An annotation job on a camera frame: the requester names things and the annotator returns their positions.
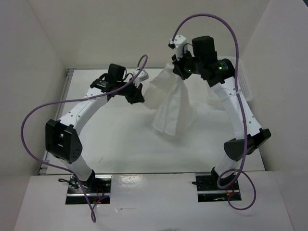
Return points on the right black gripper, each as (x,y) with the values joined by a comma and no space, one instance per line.
(178,67)

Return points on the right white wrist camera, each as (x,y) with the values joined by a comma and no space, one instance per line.
(178,45)

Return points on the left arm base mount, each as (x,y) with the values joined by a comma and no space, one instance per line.
(100,194)

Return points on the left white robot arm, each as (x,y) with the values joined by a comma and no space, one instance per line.
(62,135)

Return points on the white pleated skirt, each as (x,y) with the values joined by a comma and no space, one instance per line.
(168,95)

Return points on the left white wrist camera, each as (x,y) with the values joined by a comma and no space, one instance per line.
(142,76)

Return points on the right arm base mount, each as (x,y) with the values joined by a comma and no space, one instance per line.
(208,191)

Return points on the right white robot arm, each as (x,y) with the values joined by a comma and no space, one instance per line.
(220,77)

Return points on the white perforated plastic basket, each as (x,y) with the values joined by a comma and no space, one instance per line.
(243,82)

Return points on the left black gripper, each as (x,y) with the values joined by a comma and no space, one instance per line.
(136,96)

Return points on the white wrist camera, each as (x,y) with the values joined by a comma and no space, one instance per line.
(142,76)
(178,45)

